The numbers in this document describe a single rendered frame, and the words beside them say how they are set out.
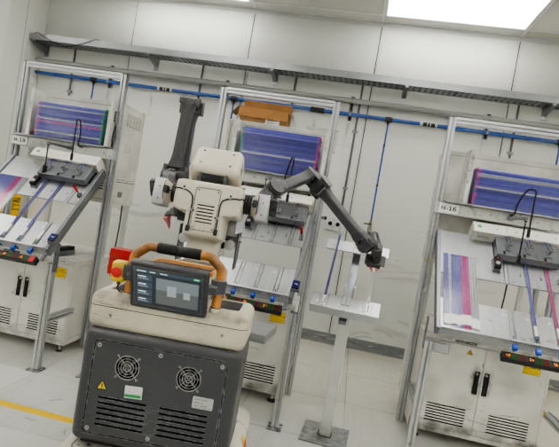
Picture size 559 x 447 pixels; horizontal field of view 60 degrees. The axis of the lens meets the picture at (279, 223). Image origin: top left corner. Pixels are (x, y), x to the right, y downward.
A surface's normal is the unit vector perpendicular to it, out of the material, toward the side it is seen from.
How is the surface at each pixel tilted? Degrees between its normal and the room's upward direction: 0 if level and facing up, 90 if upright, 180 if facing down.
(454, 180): 90
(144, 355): 90
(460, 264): 45
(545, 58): 90
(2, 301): 90
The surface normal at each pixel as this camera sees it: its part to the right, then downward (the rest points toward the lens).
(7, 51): 0.97, 0.17
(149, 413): -0.05, 0.03
